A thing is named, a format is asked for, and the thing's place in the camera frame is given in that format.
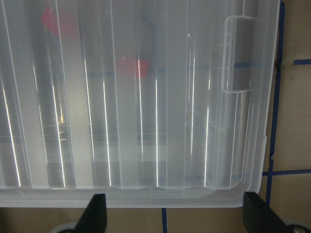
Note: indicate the clear plastic box lid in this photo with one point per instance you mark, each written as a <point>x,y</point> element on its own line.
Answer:
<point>191,134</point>

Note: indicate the red block near lid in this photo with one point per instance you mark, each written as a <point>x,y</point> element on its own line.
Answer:
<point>134,67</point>

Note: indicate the red block under lid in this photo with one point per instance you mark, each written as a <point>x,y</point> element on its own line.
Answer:
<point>55,21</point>

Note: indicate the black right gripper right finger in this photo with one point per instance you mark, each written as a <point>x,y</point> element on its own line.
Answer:
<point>259,218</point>

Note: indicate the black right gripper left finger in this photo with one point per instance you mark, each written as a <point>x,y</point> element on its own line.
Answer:
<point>94,217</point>

